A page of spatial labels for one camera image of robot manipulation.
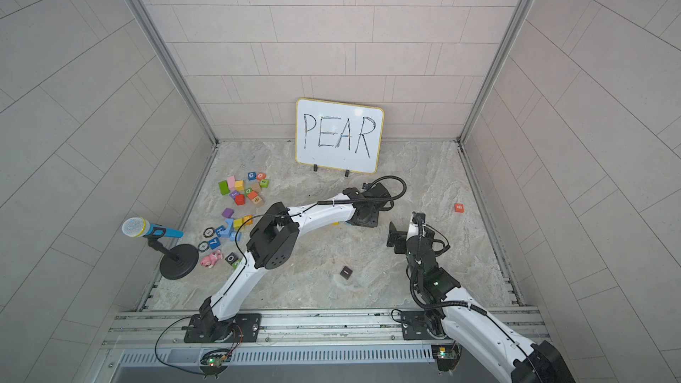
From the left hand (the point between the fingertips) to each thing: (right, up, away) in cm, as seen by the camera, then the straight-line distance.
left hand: (375, 220), depth 95 cm
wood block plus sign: (-42, +7, -1) cm, 43 cm away
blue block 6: (-48, +16, +8) cm, 51 cm away
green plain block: (-57, +11, +4) cm, 58 cm away
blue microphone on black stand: (-62, -10, -15) cm, 64 cm away
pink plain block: (-55, +13, +6) cm, 57 cm away
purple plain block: (-53, +3, -2) cm, 53 cm away
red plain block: (-50, +7, +1) cm, 50 cm away
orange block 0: (-44, +16, +8) cm, 47 cm away
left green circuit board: (-41, -27, -31) cm, 59 cm away
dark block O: (-46, -9, -12) cm, 49 cm away
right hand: (+8, +1, -10) cm, 13 cm away
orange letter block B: (+31, +5, 0) cm, 31 cm away
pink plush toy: (-52, -9, -14) cm, 55 cm away
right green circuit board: (+17, -29, -27) cm, 43 cm away
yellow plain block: (-51, +12, +4) cm, 52 cm away
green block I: (-42, +13, +5) cm, 44 cm away
